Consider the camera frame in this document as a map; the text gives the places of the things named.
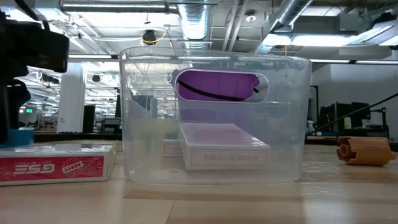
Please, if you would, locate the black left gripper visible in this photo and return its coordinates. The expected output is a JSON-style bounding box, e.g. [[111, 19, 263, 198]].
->
[[0, 11, 70, 144]]

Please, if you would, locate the blue rounded toy block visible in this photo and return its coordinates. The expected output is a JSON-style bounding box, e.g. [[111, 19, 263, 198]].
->
[[0, 128, 35, 149]]

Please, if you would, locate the red white playing cards box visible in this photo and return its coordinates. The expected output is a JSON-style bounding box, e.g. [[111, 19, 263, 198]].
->
[[160, 138, 183, 157], [178, 122, 271, 171], [0, 143, 118, 187]]

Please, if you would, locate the brown toy block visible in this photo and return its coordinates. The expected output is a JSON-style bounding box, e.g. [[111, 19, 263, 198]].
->
[[336, 136, 397, 167]]

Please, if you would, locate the white building column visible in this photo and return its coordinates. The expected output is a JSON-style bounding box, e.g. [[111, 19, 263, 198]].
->
[[57, 63, 87, 134]]

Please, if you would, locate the black cabinet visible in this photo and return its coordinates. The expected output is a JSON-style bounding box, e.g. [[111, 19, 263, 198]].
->
[[82, 105, 96, 134]]

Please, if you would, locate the frosted clear plastic bin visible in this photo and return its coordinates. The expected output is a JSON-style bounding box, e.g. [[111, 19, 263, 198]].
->
[[119, 46, 313, 186]]

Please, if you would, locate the purple plastic bucket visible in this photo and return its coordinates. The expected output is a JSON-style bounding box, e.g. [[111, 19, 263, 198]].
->
[[171, 68, 261, 122]]

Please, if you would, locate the black desk with monitors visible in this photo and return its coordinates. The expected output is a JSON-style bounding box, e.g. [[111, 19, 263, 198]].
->
[[318, 101, 390, 139]]

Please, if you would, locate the black aluminium table frame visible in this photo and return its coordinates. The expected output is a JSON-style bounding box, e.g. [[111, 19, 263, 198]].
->
[[33, 133, 124, 141]]

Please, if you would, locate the silver round ventilation duct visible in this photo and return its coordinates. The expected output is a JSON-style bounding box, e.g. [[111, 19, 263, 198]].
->
[[177, 0, 213, 49]]

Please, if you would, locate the silver slanted ventilation duct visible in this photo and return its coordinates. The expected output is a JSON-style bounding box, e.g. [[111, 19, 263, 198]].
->
[[256, 0, 313, 54]]

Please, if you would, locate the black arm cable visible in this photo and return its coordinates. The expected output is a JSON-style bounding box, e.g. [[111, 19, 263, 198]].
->
[[306, 92, 398, 136]]

